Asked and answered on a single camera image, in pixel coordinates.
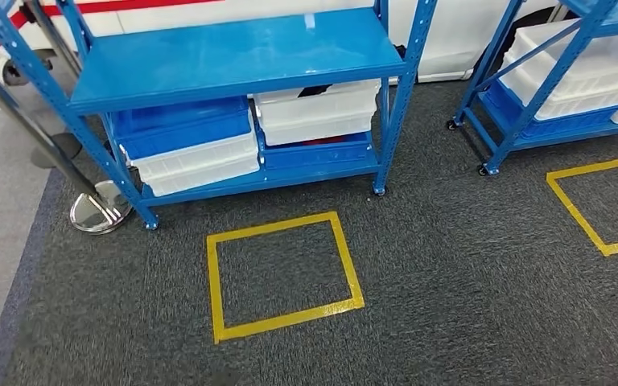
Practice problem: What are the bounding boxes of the blue metal shelf rack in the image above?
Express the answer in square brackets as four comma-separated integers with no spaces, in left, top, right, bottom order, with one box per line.
[0,0,439,231]
[446,0,618,177]

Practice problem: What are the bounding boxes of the chrome stanchion post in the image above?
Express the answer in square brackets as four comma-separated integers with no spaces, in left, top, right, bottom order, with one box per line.
[23,0,84,76]
[0,53,134,236]

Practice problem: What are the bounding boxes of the red plastic tray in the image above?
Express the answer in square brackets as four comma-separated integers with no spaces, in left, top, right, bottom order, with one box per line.
[300,135,348,146]

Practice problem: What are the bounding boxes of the white car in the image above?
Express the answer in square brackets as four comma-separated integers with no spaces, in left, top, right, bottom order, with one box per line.
[0,0,577,110]

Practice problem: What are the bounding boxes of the black pole stand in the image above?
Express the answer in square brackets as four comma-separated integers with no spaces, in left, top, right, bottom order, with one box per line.
[31,133,84,170]

